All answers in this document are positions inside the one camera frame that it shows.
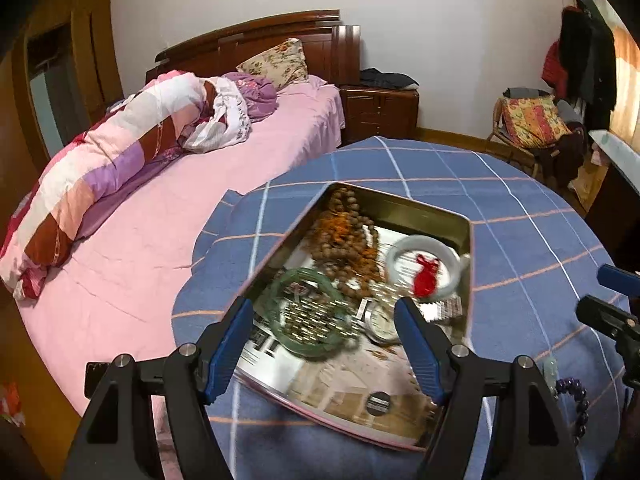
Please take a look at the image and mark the dark purple bead bracelet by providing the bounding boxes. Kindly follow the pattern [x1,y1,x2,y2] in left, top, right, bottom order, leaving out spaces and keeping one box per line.
[554,376,591,446]

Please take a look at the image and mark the dark green jade bangle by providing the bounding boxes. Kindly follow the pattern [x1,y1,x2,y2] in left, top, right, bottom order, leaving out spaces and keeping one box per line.
[264,268,359,361]

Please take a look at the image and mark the metallic silver bead necklace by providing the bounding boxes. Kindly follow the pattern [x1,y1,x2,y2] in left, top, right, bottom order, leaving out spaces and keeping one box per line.
[282,296,359,344]

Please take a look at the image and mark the pink metal tin box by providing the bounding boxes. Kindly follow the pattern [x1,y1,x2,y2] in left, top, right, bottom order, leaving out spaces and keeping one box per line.
[236,182,472,451]

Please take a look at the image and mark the pale jade bangle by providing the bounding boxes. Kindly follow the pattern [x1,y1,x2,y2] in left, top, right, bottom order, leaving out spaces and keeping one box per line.
[384,235,463,302]

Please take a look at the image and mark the red knot tassel charm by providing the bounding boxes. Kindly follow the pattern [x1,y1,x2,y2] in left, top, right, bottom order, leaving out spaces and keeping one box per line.
[413,254,440,298]

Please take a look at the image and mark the silver wrist watch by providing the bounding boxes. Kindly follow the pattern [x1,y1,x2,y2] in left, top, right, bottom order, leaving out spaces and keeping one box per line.
[354,298,400,347]

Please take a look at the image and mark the brown wooden bead necklace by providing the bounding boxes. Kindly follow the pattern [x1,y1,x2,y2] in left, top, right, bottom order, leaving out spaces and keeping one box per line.
[304,186,386,302]

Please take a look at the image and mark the desk with patterned cover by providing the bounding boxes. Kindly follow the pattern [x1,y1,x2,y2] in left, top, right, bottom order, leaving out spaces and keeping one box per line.
[585,130,640,272]

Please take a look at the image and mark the blue plaid tablecloth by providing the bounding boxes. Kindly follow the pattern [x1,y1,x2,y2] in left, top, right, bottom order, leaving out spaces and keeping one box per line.
[172,138,627,479]

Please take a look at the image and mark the pale green jade pendant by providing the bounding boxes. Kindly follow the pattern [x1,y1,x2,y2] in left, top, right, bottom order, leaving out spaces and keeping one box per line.
[541,356,559,390]

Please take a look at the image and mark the pink bed sheet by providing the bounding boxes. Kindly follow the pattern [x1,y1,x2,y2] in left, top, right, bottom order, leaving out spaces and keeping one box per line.
[20,76,344,413]

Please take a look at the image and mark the dark maroon clothes on chair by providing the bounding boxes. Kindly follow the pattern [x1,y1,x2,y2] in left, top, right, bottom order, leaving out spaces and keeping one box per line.
[533,130,585,190]

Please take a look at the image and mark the rattan chair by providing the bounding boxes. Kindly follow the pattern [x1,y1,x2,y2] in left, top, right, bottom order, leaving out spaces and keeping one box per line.
[486,96,540,178]

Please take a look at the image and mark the beige curtain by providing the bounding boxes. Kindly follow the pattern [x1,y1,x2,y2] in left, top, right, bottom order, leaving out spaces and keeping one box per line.
[610,25,640,153]

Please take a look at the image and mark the colourful striped cushion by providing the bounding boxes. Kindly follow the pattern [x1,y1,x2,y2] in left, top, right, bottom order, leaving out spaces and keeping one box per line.
[500,96,570,148]

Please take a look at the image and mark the red hanging garment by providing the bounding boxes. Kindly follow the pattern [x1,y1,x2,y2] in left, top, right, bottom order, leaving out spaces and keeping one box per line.
[541,41,568,99]

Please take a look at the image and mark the hanging dark coats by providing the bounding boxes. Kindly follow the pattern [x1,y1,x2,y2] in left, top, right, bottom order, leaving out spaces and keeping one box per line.
[559,0,617,131]

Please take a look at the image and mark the pink purple patchwork quilt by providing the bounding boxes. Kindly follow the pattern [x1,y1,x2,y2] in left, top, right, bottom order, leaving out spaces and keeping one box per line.
[1,70,252,301]

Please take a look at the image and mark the purple garment on bed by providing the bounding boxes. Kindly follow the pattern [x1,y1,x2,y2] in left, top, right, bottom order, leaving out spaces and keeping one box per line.
[224,72,278,122]

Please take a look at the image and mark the wooden nightstand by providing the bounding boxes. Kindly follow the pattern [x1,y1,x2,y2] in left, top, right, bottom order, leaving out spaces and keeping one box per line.
[340,86,419,144]

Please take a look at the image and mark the dark clothes on nightstand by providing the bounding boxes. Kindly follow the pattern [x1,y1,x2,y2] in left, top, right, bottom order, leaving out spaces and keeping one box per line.
[359,67,419,90]

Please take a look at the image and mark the floral pillow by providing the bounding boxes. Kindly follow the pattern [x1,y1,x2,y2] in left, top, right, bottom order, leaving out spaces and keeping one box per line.
[235,38,308,91]

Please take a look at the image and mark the wooden wardrobe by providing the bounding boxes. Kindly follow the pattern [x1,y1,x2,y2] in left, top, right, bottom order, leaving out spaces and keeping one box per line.
[1,0,124,226]

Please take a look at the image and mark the wooden bed headboard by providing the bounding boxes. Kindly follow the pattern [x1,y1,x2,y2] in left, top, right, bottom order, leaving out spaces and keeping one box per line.
[145,9,360,86]

